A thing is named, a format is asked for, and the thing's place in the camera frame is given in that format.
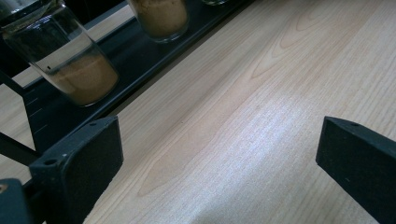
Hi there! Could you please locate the glass jar with silver lid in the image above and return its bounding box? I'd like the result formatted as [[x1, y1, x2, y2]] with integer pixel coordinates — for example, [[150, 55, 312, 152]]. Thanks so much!
[[0, 0, 120, 107]]

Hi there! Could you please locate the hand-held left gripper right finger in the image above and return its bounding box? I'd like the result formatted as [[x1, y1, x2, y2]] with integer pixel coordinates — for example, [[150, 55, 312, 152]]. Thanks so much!
[[315, 115, 396, 224]]

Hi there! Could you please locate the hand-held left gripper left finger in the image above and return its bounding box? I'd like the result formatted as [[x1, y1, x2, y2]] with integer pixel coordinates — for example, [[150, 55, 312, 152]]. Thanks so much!
[[29, 115, 124, 224]]

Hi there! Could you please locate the glass jar with white lid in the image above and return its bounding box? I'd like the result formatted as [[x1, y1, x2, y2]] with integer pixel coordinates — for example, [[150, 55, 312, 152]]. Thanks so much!
[[126, 0, 191, 44]]

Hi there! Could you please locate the black two-tier metal rack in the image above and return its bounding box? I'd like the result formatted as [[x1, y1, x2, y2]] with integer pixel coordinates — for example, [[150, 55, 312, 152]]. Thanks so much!
[[0, 0, 257, 167]]

